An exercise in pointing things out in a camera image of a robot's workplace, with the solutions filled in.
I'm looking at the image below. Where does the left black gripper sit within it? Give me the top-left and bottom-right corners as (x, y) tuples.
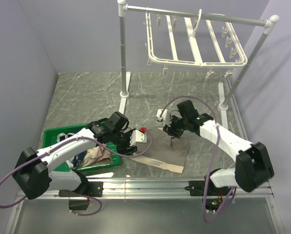
(110, 128), (138, 156)

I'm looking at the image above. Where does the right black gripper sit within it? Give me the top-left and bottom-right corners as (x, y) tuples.
(163, 114), (188, 139)

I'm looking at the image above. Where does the taupe beige underwear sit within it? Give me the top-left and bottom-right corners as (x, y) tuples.
(132, 127), (189, 174)

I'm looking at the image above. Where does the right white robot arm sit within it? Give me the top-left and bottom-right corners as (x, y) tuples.
(157, 100), (274, 195)

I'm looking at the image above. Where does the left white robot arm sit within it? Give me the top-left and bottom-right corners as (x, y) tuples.
(13, 112), (146, 199)

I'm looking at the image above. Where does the beige pink underwear pile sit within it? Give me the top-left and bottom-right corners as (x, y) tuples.
(79, 146), (113, 168)

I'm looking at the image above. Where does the navy white underwear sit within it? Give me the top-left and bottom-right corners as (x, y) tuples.
(57, 130), (87, 168)

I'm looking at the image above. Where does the white clip drying hanger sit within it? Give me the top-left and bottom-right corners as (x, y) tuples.
(145, 9), (248, 75)

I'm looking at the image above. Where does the green plastic tray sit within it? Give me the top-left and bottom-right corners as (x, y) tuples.
(42, 123), (121, 172)

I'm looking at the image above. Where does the grey white garment rack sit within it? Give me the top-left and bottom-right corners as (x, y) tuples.
(117, 0), (280, 128)

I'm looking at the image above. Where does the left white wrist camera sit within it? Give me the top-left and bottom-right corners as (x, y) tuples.
(130, 129), (147, 146)

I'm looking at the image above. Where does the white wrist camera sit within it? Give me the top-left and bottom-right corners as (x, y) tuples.
(130, 129), (147, 146)
(156, 109), (171, 126)

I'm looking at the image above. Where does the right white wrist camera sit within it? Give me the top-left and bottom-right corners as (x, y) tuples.
(156, 109), (171, 126)

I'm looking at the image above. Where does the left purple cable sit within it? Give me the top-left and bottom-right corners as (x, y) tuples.
(0, 129), (153, 216)

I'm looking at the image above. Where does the aluminium rail base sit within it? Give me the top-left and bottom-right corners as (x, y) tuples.
(5, 177), (285, 234)

